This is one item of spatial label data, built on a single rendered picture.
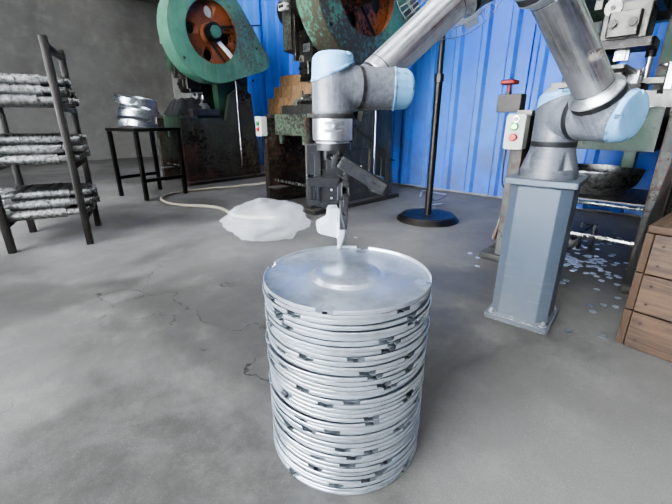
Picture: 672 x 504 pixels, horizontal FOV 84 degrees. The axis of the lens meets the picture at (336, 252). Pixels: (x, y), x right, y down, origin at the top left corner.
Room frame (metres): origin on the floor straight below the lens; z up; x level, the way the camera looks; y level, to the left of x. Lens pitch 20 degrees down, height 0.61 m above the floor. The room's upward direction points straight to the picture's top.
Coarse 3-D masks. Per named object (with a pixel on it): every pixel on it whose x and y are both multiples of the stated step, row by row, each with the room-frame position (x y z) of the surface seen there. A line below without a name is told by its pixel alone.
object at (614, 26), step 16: (608, 0) 1.62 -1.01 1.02; (624, 0) 1.59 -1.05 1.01; (640, 0) 1.55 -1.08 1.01; (608, 16) 1.61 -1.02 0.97; (624, 16) 1.55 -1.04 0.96; (640, 16) 1.52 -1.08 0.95; (656, 16) 1.60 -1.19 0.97; (608, 32) 1.58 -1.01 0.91; (624, 32) 1.55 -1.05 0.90; (640, 32) 1.54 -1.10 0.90
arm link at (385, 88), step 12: (372, 72) 0.74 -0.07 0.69; (384, 72) 0.74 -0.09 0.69; (396, 72) 0.75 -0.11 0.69; (408, 72) 0.76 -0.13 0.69; (372, 84) 0.73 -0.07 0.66; (384, 84) 0.73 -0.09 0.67; (396, 84) 0.74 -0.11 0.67; (408, 84) 0.75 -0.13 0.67; (372, 96) 0.73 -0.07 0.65; (384, 96) 0.74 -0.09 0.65; (396, 96) 0.74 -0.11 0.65; (408, 96) 0.76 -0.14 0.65; (360, 108) 0.75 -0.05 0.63; (372, 108) 0.76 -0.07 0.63; (384, 108) 0.76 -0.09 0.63; (396, 108) 0.77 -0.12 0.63
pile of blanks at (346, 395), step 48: (288, 336) 0.49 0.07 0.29; (336, 336) 0.46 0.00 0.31; (384, 336) 0.47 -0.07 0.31; (288, 384) 0.51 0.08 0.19; (336, 384) 0.46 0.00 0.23; (384, 384) 0.49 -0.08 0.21; (288, 432) 0.50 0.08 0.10; (336, 432) 0.47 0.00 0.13; (384, 432) 0.47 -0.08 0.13; (336, 480) 0.47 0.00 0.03; (384, 480) 0.48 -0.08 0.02
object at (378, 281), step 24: (288, 264) 0.66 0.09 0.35; (312, 264) 0.66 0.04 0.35; (336, 264) 0.64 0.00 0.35; (360, 264) 0.64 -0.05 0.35; (384, 264) 0.66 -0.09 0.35; (408, 264) 0.66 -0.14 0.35; (288, 288) 0.55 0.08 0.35; (312, 288) 0.55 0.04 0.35; (336, 288) 0.55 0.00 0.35; (360, 288) 0.55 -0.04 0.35; (384, 288) 0.55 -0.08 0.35; (408, 288) 0.55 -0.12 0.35; (336, 312) 0.46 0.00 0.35; (360, 312) 0.46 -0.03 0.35; (384, 312) 0.47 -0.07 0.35
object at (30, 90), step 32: (64, 64) 2.18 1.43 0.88; (0, 96) 1.76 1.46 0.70; (32, 96) 1.81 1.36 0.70; (64, 96) 2.07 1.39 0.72; (0, 128) 2.03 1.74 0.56; (64, 128) 1.82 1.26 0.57; (0, 160) 1.73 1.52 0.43; (32, 160) 1.78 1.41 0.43; (64, 160) 1.84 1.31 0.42; (0, 192) 1.88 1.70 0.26; (32, 192) 1.81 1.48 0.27; (64, 192) 1.87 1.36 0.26; (96, 192) 2.09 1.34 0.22; (0, 224) 1.68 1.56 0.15; (32, 224) 2.04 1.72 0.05; (96, 224) 2.18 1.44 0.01
